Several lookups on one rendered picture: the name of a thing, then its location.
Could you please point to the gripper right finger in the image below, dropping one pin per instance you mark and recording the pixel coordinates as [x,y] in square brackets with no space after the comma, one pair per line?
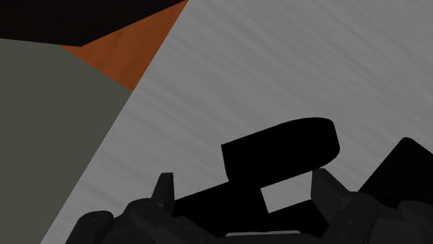
[358,216]

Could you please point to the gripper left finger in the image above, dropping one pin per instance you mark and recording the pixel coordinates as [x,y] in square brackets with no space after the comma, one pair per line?
[152,219]

